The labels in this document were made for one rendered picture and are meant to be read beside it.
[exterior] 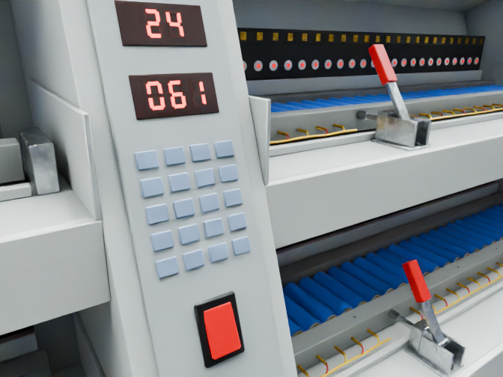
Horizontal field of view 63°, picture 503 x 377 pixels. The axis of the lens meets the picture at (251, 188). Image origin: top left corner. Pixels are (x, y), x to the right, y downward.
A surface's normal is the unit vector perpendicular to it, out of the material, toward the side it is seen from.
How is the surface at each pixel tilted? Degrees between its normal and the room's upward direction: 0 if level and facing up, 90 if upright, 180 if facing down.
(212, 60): 90
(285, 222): 110
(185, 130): 90
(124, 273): 90
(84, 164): 90
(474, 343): 19
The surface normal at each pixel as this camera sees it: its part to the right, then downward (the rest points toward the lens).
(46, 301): 0.55, 0.29
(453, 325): 0.01, -0.94
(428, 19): 0.53, -0.05
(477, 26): -0.83, 0.18
